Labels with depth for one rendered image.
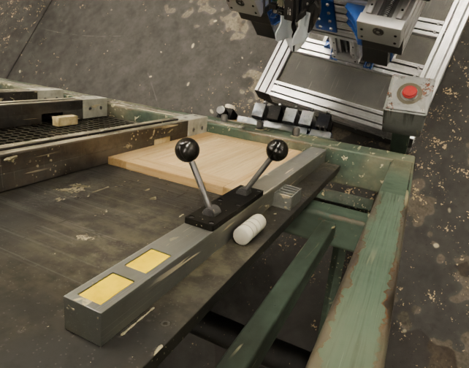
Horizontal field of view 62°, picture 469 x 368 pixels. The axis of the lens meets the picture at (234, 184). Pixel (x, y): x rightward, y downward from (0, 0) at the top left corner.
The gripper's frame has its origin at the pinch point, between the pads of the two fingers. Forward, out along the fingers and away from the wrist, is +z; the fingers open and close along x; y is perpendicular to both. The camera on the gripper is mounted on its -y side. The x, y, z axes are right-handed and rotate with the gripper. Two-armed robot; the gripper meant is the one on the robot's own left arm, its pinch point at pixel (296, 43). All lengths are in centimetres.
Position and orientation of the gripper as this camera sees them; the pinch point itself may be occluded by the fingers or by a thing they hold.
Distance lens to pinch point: 86.3
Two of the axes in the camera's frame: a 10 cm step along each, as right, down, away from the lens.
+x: 8.3, 3.9, -4.1
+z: 0.7, 6.5, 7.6
